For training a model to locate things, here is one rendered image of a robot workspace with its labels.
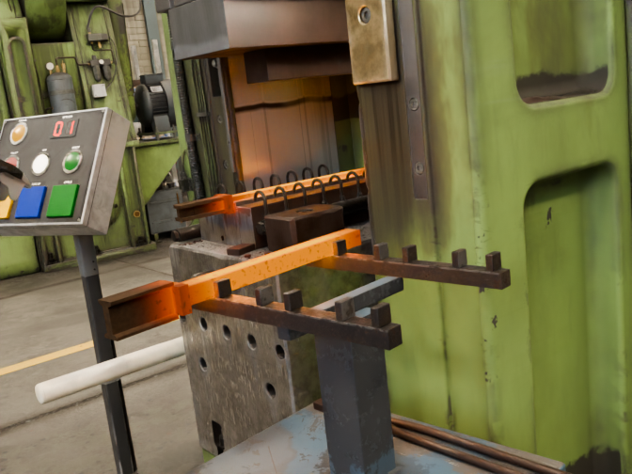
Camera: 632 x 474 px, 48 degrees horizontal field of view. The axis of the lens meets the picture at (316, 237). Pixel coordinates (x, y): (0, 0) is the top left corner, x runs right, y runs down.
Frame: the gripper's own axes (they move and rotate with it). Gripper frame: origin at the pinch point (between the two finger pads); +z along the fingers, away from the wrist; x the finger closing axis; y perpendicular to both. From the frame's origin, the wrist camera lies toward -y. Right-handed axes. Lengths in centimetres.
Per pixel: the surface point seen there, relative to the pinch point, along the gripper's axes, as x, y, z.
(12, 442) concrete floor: -107, 60, 108
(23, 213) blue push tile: -10.7, 3.4, 10.1
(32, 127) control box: -16.0, -18.8, 10.8
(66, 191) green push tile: 1.0, -1.6, 10.1
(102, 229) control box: 7.0, 5.0, 17.2
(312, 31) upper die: 61, -29, 5
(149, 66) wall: -517, -405, 557
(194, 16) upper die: 44, -27, -9
